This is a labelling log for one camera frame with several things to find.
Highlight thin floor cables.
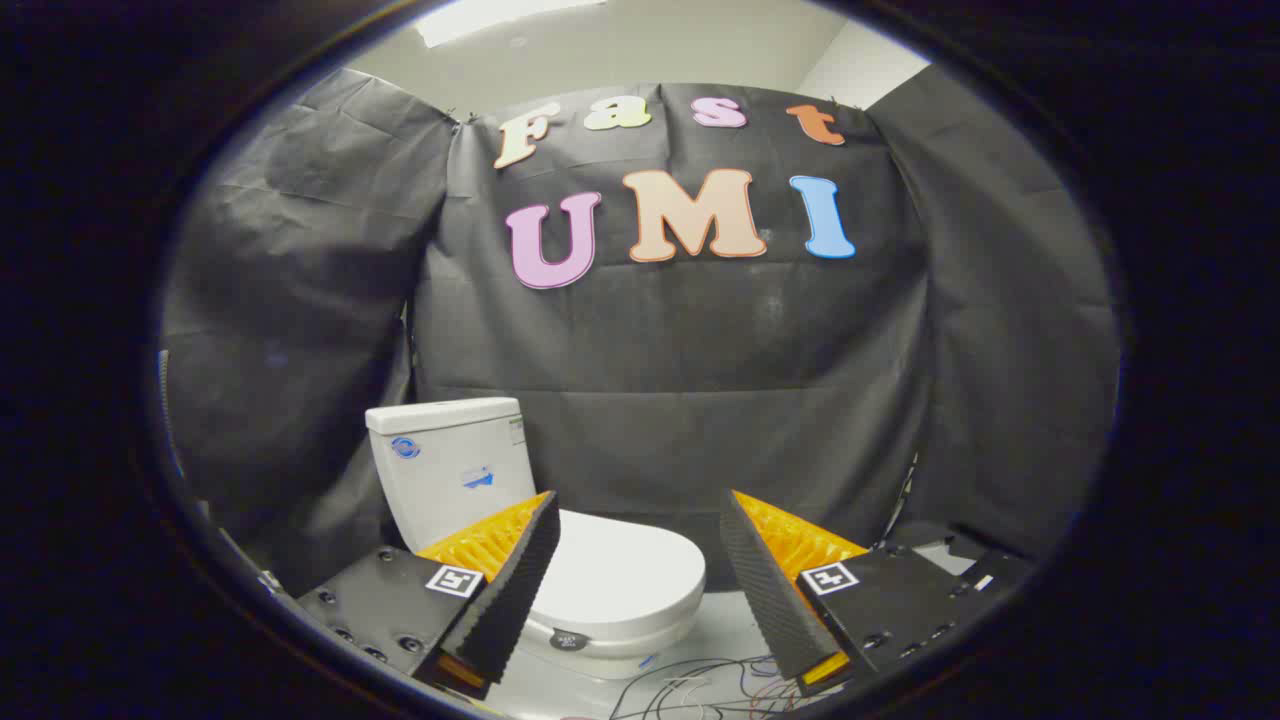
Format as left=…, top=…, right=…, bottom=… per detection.
left=608, top=654, right=806, bottom=720

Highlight small black box white label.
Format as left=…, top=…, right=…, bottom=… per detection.
left=950, top=548, right=1034, bottom=606

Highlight black backdrop cloth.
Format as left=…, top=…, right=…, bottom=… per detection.
left=160, top=65, right=1121, bottom=601

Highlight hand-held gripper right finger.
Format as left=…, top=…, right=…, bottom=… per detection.
left=720, top=489, right=993, bottom=698

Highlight white toilet lid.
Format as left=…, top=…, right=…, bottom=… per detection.
left=528, top=509, right=707, bottom=643

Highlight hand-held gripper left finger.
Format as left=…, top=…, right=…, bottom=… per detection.
left=297, top=490, right=562, bottom=701

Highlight white toilet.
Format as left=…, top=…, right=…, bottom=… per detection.
left=365, top=397, right=707, bottom=682

